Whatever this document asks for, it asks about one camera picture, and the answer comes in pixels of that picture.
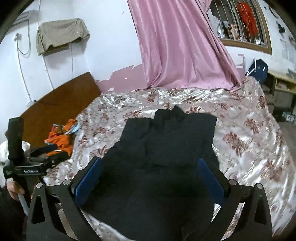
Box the black large jacket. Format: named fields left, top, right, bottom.
left=83, top=107, right=219, bottom=240

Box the orange clothes pile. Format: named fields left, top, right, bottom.
left=44, top=119, right=80, bottom=157

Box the person left hand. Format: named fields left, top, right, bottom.
left=6, top=181, right=25, bottom=201

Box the brown wooden headboard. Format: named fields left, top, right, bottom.
left=21, top=72, right=101, bottom=148

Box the floral satin bed cover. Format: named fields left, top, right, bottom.
left=44, top=77, right=295, bottom=239

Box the wooden shelf desk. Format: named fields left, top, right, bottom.
left=262, top=70, right=295, bottom=117

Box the navy blue backpack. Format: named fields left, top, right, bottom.
left=245, top=59, right=268, bottom=85

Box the pink satin curtain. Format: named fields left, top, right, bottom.
left=128, top=1, right=242, bottom=91

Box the wooden framed barred window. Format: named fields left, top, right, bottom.
left=207, top=0, right=272, bottom=55

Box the red hanging garment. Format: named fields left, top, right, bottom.
left=237, top=2, right=259, bottom=37

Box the white wall cable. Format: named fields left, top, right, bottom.
left=14, top=18, right=39, bottom=107

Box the beige cloth covered wall unit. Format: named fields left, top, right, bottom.
left=36, top=18, right=90, bottom=55

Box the round wall clock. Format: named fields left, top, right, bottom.
left=268, top=6, right=279, bottom=19

